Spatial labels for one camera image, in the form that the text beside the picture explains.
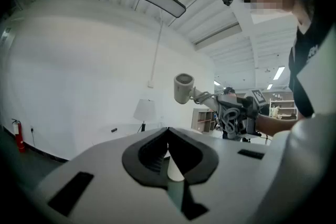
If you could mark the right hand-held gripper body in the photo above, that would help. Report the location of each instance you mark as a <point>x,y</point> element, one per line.
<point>253,123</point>

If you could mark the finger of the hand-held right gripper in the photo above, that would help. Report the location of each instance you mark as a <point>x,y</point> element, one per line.
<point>227,100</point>
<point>242,129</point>

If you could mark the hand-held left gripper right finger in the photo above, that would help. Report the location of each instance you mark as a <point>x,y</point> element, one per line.
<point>231,170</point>

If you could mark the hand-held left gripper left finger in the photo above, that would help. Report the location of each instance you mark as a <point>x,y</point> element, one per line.
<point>105,165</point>

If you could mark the person's right forearm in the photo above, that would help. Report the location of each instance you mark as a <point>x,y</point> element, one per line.
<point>275,124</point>

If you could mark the ceiling tube light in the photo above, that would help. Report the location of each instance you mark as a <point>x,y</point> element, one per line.
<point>278,73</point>
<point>217,83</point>
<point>269,86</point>

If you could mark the grey open shelf unit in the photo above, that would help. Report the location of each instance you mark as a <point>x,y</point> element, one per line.
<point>200,119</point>

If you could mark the white storage rack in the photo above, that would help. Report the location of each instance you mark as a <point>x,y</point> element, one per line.
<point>284,108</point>

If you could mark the black lipstick tube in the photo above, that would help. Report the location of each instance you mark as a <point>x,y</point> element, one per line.
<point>114,129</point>

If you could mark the person's black top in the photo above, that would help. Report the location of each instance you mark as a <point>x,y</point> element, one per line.
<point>302,81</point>

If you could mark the unlit grey ceiling light bar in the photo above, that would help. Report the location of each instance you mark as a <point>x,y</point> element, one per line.
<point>218,35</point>

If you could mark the white shade table lamp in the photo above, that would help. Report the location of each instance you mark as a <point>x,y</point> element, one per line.
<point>144,111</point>

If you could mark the red fire extinguisher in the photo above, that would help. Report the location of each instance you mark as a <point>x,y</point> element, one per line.
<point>19,136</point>

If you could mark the white wall switch box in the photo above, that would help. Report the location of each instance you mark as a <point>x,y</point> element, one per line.
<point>151,84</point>

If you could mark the white wall conduit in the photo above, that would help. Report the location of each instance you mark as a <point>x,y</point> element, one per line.
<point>157,44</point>

